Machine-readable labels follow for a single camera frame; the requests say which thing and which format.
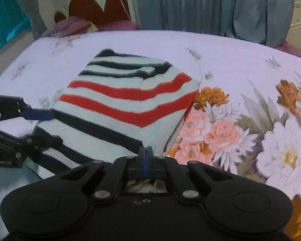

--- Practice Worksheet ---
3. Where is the pink bedding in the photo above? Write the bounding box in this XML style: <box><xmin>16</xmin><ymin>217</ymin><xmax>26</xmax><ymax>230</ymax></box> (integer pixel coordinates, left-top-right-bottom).
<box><xmin>275</xmin><ymin>41</ymin><xmax>301</xmax><ymax>63</ymax></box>

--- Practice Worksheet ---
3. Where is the red heart-shaped headboard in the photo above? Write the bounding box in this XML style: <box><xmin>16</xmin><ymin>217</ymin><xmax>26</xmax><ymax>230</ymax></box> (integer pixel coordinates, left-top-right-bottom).
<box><xmin>54</xmin><ymin>0</ymin><xmax>141</xmax><ymax>31</ymax></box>

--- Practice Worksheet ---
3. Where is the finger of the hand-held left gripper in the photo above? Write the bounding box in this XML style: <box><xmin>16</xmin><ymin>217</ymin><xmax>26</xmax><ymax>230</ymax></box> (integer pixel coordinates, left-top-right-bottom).
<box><xmin>0</xmin><ymin>94</ymin><xmax>56</xmax><ymax>121</ymax></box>
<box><xmin>14</xmin><ymin>134</ymin><xmax>64</xmax><ymax>159</ymax></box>

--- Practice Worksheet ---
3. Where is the pale yellow cloth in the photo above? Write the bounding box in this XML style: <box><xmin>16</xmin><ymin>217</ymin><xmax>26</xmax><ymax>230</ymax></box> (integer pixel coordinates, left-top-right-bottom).
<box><xmin>86</xmin><ymin>21</ymin><xmax>100</xmax><ymax>32</ymax></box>

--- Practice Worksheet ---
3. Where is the crumpled mauve blanket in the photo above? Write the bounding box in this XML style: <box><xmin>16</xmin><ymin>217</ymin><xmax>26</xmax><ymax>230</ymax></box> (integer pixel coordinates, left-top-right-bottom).
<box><xmin>44</xmin><ymin>16</ymin><xmax>96</xmax><ymax>38</ymax></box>

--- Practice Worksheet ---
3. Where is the mauve pillow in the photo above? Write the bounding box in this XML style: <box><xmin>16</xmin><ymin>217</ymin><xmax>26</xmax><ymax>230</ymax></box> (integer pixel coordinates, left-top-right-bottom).
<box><xmin>98</xmin><ymin>19</ymin><xmax>141</xmax><ymax>32</ymax></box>

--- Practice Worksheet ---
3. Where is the striped knit sweater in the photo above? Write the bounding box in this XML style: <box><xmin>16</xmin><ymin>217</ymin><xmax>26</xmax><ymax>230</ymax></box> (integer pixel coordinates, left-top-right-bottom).
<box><xmin>32</xmin><ymin>48</ymin><xmax>201</xmax><ymax>192</ymax></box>

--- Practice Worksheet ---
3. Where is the window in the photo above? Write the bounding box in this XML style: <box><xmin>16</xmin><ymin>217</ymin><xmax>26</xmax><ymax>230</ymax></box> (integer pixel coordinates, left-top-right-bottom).
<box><xmin>0</xmin><ymin>0</ymin><xmax>32</xmax><ymax>54</ymax></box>

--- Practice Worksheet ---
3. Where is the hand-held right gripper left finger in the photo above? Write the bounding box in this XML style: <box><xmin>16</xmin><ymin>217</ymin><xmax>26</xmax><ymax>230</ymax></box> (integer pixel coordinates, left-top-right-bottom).
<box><xmin>57</xmin><ymin>147</ymin><xmax>146</xmax><ymax>203</ymax></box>

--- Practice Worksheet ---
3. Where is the floral bed sheet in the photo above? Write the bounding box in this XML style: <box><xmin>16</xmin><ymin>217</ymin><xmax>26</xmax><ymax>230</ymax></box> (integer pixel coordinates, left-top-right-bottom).
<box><xmin>0</xmin><ymin>29</ymin><xmax>301</xmax><ymax>241</ymax></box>

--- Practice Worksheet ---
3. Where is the grey-blue curtain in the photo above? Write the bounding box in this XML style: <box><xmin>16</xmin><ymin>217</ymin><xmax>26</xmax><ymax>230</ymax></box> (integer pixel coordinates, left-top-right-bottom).
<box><xmin>134</xmin><ymin>0</ymin><xmax>296</xmax><ymax>49</ymax></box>

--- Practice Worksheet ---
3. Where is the grey side curtain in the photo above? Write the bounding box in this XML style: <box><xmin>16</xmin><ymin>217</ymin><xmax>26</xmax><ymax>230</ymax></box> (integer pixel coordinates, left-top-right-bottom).
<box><xmin>9</xmin><ymin>0</ymin><xmax>49</xmax><ymax>41</ymax></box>

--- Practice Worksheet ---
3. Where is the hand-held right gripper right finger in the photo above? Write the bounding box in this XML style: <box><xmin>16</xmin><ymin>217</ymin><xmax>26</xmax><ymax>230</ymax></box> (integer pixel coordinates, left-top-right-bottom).
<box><xmin>146</xmin><ymin>147</ymin><xmax>234</xmax><ymax>203</ymax></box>

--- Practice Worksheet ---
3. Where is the white hanging cable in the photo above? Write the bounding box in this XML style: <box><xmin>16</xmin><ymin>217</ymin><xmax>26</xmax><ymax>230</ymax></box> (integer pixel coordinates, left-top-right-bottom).
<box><xmin>117</xmin><ymin>0</ymin><xmax>131</xmax><ymax>21</ymax></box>

